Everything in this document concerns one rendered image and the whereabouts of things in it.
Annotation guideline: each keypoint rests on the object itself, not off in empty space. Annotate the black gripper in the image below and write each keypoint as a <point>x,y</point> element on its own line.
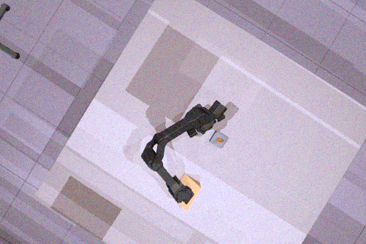
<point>192,132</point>

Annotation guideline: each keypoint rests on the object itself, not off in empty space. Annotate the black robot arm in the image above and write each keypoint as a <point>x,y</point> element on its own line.
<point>198,117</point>

